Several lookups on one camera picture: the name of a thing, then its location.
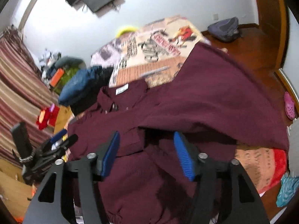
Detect pink croc shoe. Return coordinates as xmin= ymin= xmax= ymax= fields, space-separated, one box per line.
xmin=284 ymin=91 xmax=295 ymax=120

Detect striped red gold curtain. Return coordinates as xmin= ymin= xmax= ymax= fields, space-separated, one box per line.
xmin=0 ymin=27 xmax=58 ymax=165

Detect orange box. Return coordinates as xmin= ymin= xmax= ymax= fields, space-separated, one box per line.
xmin=50 ymin=68 xmax=64 ymax=88

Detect printed newspaper bedspread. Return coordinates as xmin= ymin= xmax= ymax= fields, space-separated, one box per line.
xmin=90 ymin=16 xmax=286 ymax=193

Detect yellow curved foam tube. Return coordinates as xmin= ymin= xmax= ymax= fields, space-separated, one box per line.
xmin=116 ymin=26 xmax=139 ymax=38

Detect folded blue jeans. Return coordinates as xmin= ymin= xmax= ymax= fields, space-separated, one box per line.
xmin=58 ymin=66 xmax=102 ymax=107

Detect red plush flower toy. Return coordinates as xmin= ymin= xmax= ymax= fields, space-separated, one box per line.
xmin=36 ymin=106 xmax=60 ymax=130

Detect wooden wardrobe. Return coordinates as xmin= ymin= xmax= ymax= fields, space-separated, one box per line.
xmin=251 ymin=0 xmax=299 ymax=112

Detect clutter pile of papers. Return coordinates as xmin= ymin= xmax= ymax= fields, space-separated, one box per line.
xmin=39 ymin=48 xmax=61 ymax=80

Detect grey green pillow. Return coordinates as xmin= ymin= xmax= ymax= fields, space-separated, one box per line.
xmin=54 ymin=56 xmax=84 ymax=69

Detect green camouflage storage box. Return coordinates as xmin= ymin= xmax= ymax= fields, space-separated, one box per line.
xmin=53 ymin=66 xmax=80 ymax=95

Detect folded black garment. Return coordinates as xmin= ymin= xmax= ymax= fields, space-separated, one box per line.
xmin=70 ymin=67 xmax=113 ymax=116

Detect grey backpack on floor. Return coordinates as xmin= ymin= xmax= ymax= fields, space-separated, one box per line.
xmin=207 ymin=17 xmax=240 ymax=43

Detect maroon button shirt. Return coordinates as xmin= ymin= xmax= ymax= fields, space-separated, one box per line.
xmin=68 ymin=43 xmax=289 ymax=223

